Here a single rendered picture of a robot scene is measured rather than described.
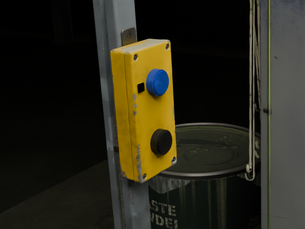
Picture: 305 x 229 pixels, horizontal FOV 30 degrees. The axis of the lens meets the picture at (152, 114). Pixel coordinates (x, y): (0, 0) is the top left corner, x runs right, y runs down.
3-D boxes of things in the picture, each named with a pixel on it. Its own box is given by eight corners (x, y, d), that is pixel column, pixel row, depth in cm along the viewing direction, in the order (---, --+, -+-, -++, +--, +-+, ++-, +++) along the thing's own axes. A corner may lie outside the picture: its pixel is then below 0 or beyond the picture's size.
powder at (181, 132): (111, 148, 245) (110, 146, 245) (210, 120, 272) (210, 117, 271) (183, 192, 202) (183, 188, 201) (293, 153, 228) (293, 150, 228)
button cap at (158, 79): (170, 92, 109) (161, 91, 110) (169, 67, 107) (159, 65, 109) (154, 99, 105) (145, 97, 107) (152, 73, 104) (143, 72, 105)
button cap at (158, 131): (174, 150, 113) (164, 148, 114) (172, 126, 111) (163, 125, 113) (158, 159, 109) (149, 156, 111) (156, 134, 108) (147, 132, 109)
